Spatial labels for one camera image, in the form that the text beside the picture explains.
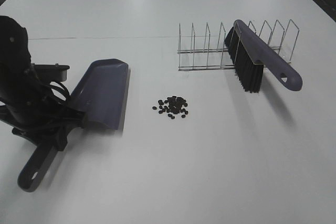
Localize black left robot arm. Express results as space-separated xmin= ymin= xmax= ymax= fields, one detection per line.
xmin=1 ymin=16 xmax=86 ymax=151

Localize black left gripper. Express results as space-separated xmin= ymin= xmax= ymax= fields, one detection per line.
xmin=5 ymin=71 xmax=86 ymax=152

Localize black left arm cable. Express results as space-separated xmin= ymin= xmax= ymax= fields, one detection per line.
xmin=39 ymin=81 xmax=73 ymax=109

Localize purple plastic dustpan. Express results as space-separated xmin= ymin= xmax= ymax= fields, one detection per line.
xmin=12 ymin=59 xmax=130 ymax=192

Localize pile of coffee beans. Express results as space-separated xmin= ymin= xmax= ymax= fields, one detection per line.
xmin=151 ymin=95 xmax=189 ymax=120

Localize purple hand brush black bristles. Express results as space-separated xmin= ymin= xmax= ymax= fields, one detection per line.
xmin=224 ymin=19 xmax=303 ymax=93

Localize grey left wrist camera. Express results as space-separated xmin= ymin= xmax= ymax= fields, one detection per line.
xmin=33 ymin=63 xmax=70 ymax=83

